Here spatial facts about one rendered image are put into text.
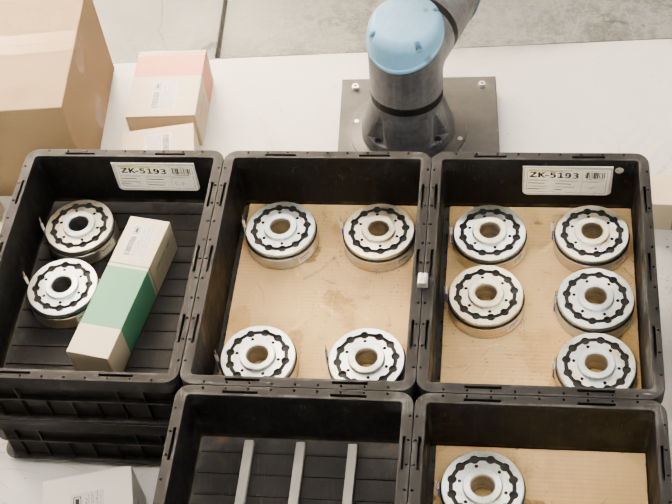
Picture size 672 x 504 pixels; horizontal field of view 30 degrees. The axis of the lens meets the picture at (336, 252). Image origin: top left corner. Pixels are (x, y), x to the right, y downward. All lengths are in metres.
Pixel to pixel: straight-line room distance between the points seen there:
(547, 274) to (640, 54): 0.62
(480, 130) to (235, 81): 0.47
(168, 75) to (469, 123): 0.53
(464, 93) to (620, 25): 1.29
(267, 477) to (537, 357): 0.39
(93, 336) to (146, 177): 0.29
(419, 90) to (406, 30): 0.10
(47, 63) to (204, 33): 1.40
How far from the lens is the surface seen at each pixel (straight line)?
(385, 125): 1.99
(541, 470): 1.61
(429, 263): 1.66
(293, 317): 1.75
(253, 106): 2.22
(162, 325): 1.78
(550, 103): 2.18
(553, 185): 1.82
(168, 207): 1.92
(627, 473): 1.61
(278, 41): 3.39
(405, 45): 1.89
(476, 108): 2.11
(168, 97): 2.16
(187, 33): 3.47
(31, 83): 2.07
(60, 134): 2.06
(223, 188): 1.79
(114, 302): 1.75
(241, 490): 1.61
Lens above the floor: 2.24
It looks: 51 degrees down
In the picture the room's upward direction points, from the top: 9 degrees counter-clockwise
